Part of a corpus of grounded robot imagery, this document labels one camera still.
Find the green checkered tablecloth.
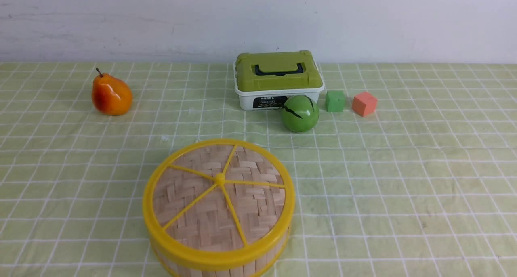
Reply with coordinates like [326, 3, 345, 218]
[0, 62, 517, 277]

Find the orange foam cube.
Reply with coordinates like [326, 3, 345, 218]
[351, 91, 378, 117]

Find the green toy ball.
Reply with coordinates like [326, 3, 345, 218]
[281, 95, 319, 133]

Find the orange toy pear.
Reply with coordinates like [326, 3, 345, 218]
[92, 68, 133, 116]

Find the green foam cube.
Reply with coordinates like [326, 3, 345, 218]
[325, 90, 346, 113]

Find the yellow rimmed woven steamer lid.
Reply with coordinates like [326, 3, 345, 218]
[142, 138, 296, 270]

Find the green lidded white storage box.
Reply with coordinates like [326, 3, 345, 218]
[233, 50, 325, 111]

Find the yellow rimmed bamboo steamer basket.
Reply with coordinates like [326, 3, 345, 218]
[150, 226, 292, 277]

